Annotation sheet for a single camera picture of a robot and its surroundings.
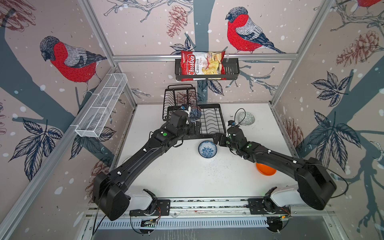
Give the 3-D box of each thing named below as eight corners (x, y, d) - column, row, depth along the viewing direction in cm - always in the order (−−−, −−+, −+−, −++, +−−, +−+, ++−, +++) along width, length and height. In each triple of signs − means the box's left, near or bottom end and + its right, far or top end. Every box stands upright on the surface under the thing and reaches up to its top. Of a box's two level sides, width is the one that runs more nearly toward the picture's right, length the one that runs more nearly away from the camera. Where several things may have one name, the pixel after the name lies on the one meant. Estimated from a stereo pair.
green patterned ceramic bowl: (246, 128, 107) (248, 124, 103) (236, 119, 113) (237, 114, 109) (254, 122, 111) (257, 118, 107) (244, 114, 116) (245, 109, 112)
